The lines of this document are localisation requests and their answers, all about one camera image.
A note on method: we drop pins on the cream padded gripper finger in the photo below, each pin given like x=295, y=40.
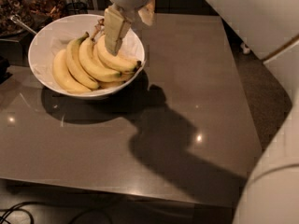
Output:
x=146, y=13
x=116, y=26

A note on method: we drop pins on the yellow banana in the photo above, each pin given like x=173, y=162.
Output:
x=109, y=84
x=117, y=62
x=63, y=77
x=92, y=66
x=74, y=66

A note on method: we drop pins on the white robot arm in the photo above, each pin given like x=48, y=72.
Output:
x=216, y=118

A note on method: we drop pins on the white ceramic bowl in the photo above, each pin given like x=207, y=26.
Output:
x=55, y=36

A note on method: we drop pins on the tray of dried snacks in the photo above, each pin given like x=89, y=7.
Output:
x=54, y=9

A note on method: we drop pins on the glass jar of snacks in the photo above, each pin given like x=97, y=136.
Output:
x=18, y=8

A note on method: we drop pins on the small white floor object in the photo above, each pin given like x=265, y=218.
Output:
x=245, y=49

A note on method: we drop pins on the metal spoon handle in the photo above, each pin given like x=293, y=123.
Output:
x=16, y=20

